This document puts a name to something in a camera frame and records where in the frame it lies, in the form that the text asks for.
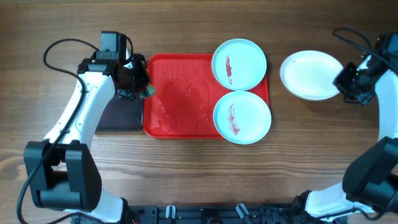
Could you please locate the green yellow sponge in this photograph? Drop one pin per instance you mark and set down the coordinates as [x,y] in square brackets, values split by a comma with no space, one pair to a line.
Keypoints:
[148,91]

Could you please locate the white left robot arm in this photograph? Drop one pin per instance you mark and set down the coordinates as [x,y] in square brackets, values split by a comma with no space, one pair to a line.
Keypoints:
[62,174]

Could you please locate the light blue plate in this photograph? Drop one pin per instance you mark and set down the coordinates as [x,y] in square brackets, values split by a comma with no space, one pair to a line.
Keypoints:
[239,64]
[242,117]

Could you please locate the white plate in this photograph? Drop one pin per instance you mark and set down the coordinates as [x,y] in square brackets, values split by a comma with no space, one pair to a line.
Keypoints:
[309,75]

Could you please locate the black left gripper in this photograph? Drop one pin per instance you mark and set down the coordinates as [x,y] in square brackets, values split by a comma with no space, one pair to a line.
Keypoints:
[140,66]

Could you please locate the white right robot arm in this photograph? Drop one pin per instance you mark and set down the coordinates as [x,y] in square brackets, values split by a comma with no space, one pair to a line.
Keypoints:
[368,187]

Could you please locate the light blue far plate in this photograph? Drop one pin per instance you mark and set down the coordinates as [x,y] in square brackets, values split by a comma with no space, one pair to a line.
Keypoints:
[239,64]

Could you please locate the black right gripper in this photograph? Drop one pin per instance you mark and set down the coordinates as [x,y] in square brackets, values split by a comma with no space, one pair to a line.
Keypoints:
[344,79]

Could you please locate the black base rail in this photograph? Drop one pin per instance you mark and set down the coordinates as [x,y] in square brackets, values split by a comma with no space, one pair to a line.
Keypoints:
[240,214]

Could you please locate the light blue near plate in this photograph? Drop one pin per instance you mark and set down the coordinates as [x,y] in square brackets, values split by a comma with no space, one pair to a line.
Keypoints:
[242,117]

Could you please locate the red tray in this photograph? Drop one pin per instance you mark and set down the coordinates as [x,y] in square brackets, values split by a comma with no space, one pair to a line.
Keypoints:
[186,93]

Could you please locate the black tray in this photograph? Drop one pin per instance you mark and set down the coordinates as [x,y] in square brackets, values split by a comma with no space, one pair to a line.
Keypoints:
[121,114]

